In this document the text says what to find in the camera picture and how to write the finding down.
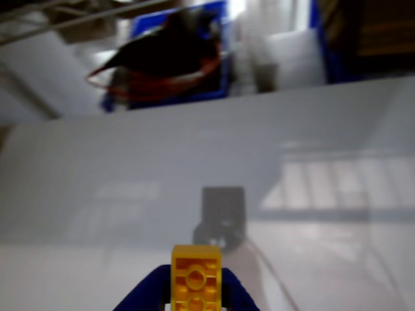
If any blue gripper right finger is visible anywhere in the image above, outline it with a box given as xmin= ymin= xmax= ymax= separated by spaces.
xmin=220 ymin=268 xmax=260 ymax=311

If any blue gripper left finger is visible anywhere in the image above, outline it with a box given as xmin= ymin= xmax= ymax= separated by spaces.
xmin=112 ymin=264 xmax=173 ymax=311

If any yellow lego brick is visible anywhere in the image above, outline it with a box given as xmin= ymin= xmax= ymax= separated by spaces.
xmin=171 ymin=245 xmax=223 ymax=311

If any red wire loop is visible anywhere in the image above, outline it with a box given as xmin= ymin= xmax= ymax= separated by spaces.
xmin=86 ymin=48 xmax=224 ymax=100

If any blue storage crate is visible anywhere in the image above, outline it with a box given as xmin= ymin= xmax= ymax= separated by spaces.
xmin=100 ymin=1 xmax=236 ymax=113

